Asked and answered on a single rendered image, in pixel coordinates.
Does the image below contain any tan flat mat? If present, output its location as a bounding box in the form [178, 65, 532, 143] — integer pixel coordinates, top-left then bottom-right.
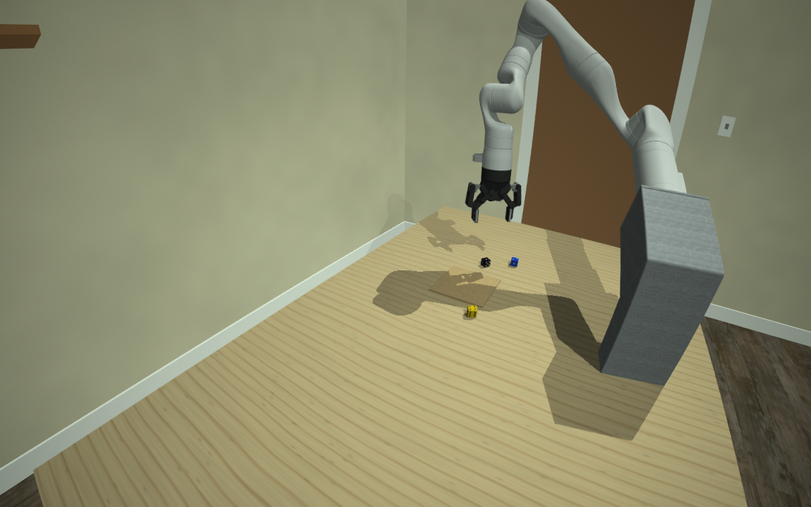
[429, 265, 501, 308]

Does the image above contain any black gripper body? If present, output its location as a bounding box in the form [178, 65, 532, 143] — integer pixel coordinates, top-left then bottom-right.
[479, 167, 512, 201]

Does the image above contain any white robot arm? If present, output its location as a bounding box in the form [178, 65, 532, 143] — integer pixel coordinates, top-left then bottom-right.
[472, 0, 686, 194]

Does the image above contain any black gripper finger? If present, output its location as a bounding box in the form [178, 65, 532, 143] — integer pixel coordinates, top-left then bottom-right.
[465, 182, 495, 223]
[499, 182, 521, 222]

